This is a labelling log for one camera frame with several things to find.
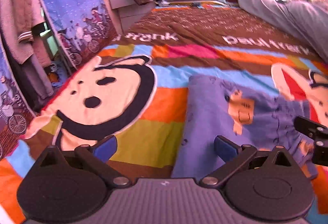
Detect blue patterned kids pants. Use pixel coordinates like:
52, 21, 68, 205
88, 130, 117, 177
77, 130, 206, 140
171, 75, 313, 180

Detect colourful cartoon monkey bedspread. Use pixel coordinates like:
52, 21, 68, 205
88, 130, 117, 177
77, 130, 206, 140
1, 5, 327, 223

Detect grey rumpled duvet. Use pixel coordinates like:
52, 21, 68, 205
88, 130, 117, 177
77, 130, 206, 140
237, 0, 327, 62

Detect white bedside table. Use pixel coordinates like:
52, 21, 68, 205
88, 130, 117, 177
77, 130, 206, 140
109, 0, 156, 32

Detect pink hanging clothes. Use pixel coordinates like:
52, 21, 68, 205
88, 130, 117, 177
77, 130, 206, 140
1, 0, 55, 111

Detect blue bicycle print curtain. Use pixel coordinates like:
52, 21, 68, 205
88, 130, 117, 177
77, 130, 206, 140
1, 0, 116, 157

